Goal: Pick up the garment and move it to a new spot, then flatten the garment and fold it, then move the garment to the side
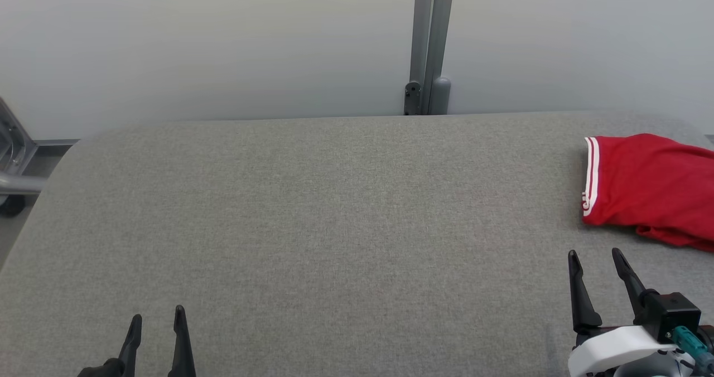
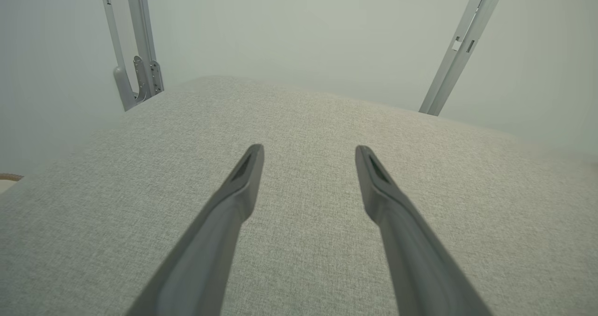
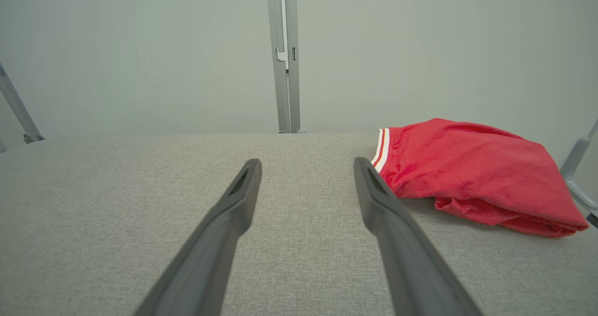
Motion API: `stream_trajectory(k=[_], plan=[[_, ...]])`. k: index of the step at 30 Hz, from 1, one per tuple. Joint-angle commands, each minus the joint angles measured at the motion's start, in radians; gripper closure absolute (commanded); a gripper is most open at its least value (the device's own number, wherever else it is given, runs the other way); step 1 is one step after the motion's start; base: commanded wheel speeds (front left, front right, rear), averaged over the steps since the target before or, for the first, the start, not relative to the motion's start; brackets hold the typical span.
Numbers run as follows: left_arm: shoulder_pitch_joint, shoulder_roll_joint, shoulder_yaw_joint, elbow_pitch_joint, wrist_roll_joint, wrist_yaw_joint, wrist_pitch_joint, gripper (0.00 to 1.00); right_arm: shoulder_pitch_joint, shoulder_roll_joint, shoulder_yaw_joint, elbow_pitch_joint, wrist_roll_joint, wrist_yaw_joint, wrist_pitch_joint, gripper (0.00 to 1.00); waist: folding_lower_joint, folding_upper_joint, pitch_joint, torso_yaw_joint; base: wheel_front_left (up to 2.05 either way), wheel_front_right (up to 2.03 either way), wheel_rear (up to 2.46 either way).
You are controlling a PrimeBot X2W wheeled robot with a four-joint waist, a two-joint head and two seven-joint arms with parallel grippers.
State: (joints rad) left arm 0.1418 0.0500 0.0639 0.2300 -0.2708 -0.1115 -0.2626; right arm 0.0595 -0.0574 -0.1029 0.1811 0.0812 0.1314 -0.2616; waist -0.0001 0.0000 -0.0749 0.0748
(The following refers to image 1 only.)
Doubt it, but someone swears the teal right camera connector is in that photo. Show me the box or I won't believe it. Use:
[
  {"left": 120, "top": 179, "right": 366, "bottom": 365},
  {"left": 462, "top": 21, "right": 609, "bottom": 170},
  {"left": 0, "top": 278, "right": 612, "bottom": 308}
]
[{"left": 672, "top": 325, "right": 714, "bottom": 368}]

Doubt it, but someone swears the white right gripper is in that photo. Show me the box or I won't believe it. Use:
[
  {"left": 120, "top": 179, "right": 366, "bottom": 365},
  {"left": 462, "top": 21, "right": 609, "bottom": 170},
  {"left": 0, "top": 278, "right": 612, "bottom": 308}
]
[{"left": 567, "top": 247, "right": 678, "bottom": 377}]

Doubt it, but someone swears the grey metal frame leg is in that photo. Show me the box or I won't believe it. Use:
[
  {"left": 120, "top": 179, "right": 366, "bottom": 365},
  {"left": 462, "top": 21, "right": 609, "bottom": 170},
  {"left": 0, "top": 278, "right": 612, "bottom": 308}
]
[{"left": 0, "top": 96, "right": 49, "bottom": 199}]

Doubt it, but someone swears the grey metal partition post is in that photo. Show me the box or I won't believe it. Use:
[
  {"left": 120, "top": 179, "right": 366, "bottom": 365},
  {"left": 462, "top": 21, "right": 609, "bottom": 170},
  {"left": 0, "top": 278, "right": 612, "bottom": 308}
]
[{"left": 409, "top": 0, "right": 457, "bottom": 115}]

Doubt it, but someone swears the black caster wheel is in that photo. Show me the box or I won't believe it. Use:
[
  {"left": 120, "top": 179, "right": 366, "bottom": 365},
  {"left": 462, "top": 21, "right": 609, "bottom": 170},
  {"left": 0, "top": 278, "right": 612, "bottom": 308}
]
[{"left": 0, "top": 195, "right": 27, "bottom": 218}]

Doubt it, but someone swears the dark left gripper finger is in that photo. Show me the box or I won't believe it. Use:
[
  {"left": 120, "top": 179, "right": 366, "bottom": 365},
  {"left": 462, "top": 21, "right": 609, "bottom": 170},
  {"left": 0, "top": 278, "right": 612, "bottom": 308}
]
[
  {"left": 118, "top": 313, "right": 143, "bottom": 377},
  {"left": 167, "top": 304, "right": 197, "bottom": 377}
]

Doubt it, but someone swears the red basketball jersey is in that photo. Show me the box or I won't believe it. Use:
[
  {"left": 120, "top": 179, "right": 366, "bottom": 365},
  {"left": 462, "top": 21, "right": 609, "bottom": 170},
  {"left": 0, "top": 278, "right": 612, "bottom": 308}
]
[{"left": 581, "top": 133, "right": 714, "bottom": 243}]

